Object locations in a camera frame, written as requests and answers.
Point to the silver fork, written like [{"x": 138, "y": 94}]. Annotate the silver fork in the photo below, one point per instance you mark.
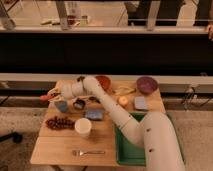
[{"x": 81, "y": 152}]

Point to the wooden table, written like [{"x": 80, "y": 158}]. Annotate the wooden table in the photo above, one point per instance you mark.
[{"x": 55, "y": 147}]

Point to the dark small container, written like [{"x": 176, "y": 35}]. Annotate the dark small container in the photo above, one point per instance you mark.
[{"x": 79, "y": 104}]

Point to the blue cup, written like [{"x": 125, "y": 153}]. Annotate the blue cup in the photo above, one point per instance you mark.
[{"x": 62, "y": 106}]

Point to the red bowl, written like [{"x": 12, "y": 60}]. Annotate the red bowl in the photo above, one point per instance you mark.
[{"x": 104, "y": 81}]

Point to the green plastic tray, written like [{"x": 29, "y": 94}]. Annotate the green plastic tray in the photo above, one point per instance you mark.
[{"x": 127, "y": 153}]

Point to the grey blue sponge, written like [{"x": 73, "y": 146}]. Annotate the grey blue sponge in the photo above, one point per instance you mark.
[{"x": 140, "y": 103}]

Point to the yellow round fruit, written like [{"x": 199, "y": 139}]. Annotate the yellow round fruit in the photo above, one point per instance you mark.
[{"x": 123, "y": 101}]

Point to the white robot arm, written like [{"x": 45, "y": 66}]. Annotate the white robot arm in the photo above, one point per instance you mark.
[{"x": 155, "y": 132}]

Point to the small metal cup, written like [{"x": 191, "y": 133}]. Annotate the small metal cup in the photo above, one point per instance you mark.
[{"x": 80, "y": 79}]

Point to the purple bowl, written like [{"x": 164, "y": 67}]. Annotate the purple bowl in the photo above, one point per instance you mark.
[{"x": 146, "y": 85}]

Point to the bunch of dark grapes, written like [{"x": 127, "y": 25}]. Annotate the bunch of dark grapes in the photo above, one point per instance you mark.
[{"x": 59, "y": 123}]

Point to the yellow banana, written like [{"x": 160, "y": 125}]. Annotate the yellow banana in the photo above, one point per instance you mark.
[{"x": 123, "y": 91}]

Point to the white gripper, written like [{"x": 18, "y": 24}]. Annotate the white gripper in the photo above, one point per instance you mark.
[{"x": 65, "y": 91}]

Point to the red pepper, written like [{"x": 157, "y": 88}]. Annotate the red pepper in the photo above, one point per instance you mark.
[{"x": 46, "y": 97}]

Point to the white plastic cup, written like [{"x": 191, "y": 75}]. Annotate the white plastic cup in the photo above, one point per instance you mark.
[{"x": 83, "y": 127}]

